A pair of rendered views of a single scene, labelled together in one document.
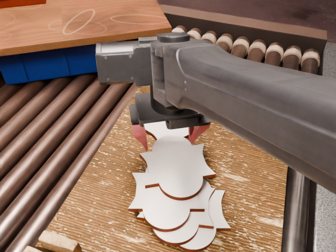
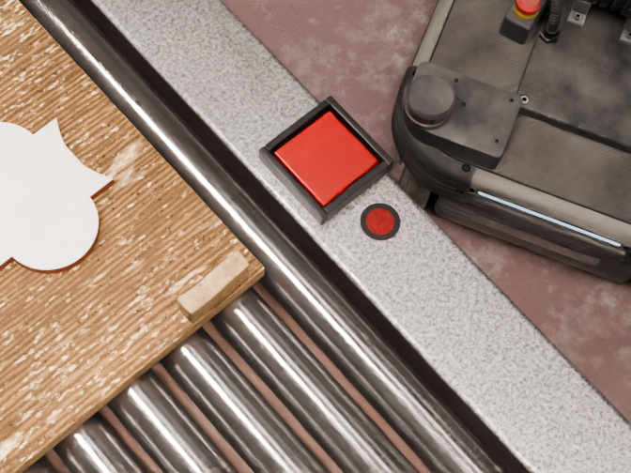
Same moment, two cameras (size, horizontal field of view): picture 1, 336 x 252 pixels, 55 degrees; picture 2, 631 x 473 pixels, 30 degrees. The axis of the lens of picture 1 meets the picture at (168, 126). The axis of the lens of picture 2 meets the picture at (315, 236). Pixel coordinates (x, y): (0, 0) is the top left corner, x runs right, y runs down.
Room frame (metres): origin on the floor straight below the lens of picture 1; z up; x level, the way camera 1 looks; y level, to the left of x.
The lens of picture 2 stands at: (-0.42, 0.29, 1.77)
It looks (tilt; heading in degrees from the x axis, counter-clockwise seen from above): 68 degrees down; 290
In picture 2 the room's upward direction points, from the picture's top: 9 degrees clockwise
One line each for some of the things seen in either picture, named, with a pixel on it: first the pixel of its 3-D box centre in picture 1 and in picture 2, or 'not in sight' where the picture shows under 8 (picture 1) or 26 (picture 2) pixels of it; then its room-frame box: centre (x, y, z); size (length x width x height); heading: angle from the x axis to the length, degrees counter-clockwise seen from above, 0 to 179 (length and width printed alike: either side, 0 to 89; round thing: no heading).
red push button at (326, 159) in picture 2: not in sight; (326, 160); (-0.29, -0.09, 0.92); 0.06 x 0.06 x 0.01; 69
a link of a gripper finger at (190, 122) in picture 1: (184, 124); not in sight; (0.40, -0.03, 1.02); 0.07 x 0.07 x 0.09; 11
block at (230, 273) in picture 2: not in sight; (214, 287); (-0.27, 0.06, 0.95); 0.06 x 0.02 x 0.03; 70
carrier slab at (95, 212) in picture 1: (185, 174); not in sight; (0.36, -0.03, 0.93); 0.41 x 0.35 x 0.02; 162
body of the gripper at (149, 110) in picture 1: (168, 94); not in sight; (0.39, 0.00, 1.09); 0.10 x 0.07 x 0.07; 101
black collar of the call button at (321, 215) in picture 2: not in sight; (326, 160); (-0.29, -0.09, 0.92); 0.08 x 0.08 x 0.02; 69
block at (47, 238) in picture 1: (59, 244); not in sight; (0.22, 0.16, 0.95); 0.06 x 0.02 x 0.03; 72
